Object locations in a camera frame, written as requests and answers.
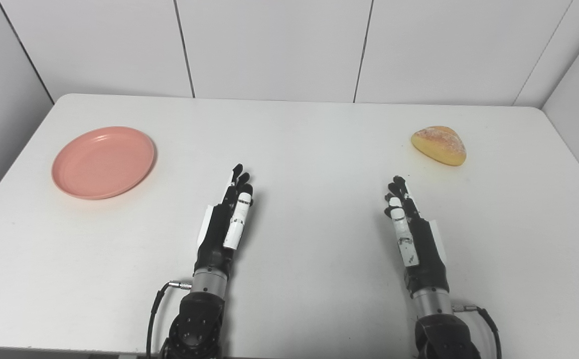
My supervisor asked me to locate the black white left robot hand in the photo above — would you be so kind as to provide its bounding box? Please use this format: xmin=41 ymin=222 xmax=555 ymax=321
xmin=194 ymin=164 xmax=254 ymax=276

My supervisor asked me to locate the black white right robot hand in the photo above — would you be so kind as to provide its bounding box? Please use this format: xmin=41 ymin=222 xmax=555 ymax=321
xmin=383 ymin=175 xmax=450 ymax=295

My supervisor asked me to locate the crusty bread roll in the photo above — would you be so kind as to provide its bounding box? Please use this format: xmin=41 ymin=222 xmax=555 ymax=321
xmin=411 ymin=126 xmax=467 ymax=167

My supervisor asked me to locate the pink round plate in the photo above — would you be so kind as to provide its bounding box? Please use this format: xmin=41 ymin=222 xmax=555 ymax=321
xmin=51 ymin=126 xmax=156 ymax=200

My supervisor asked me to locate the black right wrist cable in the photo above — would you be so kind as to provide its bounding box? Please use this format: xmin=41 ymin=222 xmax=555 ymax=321
xmin=451 ymin=303 xmax=503 ymax=359

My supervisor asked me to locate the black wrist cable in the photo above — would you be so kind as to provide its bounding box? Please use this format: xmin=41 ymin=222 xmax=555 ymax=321
xmin=451 ymin=303 xmax=503 ymax=359
xmin=145 ymin=281 xmax=193 ymax=359

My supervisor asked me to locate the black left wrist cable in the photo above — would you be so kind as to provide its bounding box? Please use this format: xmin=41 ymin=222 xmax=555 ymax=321
xmin=145 ymin=281 xmax=193 ymax=359

